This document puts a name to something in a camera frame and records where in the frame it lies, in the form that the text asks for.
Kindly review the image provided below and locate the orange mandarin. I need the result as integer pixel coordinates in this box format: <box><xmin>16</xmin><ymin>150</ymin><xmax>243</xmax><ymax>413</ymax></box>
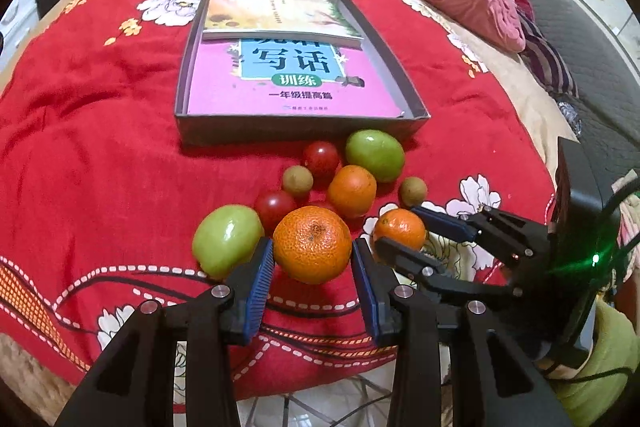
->
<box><xmin>372</xmin><ymin>208</ymin><xmax>427</xmax><ymax>251</ymax></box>
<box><xmin>328</xmin><ymin>165</ymin><xmax>378</xmax><ymax>219</ymax></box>
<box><xmin>272</xmin><ymin>206</ymin><xmax>352</xmax><ymax>285</ymax></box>

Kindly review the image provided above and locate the small brown longan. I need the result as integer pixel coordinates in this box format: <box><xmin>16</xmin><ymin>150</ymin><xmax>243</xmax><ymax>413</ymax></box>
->
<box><xmin>398</xmin><ymin>176</ymin><xmax>427</xmax><ymax>208</ymax></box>
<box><xmin>282</xmin><ymin>166</ymin><xmax>314</xmax><ymax>197</ymax></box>

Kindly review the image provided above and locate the green fruit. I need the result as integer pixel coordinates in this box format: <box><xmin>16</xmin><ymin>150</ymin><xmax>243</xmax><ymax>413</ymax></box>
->
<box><xmin>192</xmin><ymin>205</ymin><xmax>265</xmax><ymax>280</ymax></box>
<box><xmin>345</xmin><ymin>129</ymin><xmax>406</xmax><ymax>183</ymax></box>

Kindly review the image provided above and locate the cherry tomato top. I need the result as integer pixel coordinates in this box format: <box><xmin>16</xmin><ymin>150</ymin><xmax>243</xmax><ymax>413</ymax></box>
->
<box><xmin>303</xmin><ymin>141</ymin><xmax>341</xmax><ymax>179</ymax></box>

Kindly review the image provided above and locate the cherry tomato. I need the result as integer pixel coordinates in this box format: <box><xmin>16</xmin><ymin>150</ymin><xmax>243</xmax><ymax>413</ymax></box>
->
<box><xmin>254</xmin><ymin>190</ymin><xmax>297</xmax><ymax>235</ymax></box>
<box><xmin>303</xmin><ymin>141</ymin><xmax>341</xmax><ymax>179</ymax></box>
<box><xmin>309</xmin><ymin>200</ymin><xmax>337</xmax><ymax>213</ymax></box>

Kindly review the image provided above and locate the cherry tomato front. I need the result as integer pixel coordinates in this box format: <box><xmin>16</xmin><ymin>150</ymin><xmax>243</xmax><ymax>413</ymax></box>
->
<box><xmin>309</xmin><ymin>200</ymin><xmax>337</xmax><ymax>213</ymax></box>

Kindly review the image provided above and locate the grey headboard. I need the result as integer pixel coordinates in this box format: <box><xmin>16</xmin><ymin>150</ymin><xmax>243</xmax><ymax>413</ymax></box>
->
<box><xmin>529</xmin><ymin>0</ymin><xmax>639</xmax><ymax>180</ymax></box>

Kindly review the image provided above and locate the red floral blanket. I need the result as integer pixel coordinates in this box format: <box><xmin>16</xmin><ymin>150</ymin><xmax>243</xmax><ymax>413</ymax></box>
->
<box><xmin>0</xmin><ymin>0</ymin><xmax>558</xmax><ymax>403</ymax></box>

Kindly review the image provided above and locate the striped pillow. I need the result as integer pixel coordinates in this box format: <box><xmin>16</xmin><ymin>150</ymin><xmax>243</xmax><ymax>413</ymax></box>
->
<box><xmin>518</xmin><ymin>10</ymin><xmax>579</xmax><ymax>98</ymax></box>

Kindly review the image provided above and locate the grey shallow box tray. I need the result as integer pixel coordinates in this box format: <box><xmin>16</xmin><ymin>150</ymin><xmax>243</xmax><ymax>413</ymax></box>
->
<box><xmin>174</xmin><ymin>0</ymin><xmax>430</xmax><ymax>145</ymax></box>

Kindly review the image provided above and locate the pink Chinese workbook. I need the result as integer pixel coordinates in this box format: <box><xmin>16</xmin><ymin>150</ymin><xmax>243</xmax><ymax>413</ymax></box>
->
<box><xmin>186</xmin><ymin>39</ymin><xmax>404</xmax><ymax>118</ymax></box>

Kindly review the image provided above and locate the sunflower cover book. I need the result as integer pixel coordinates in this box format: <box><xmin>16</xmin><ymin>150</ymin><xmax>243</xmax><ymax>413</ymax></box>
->
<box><xmin>203</xmin><ymin>0</ymin><xmax>362</xmax><ymax>48</ymax></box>

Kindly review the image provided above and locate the white drawer cabinet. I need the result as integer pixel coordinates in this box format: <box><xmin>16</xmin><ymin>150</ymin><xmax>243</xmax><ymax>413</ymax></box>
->
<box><xmin>0</xmin><ymin>0</ymin><xmax>39</xmax><ymax>70</ymax></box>

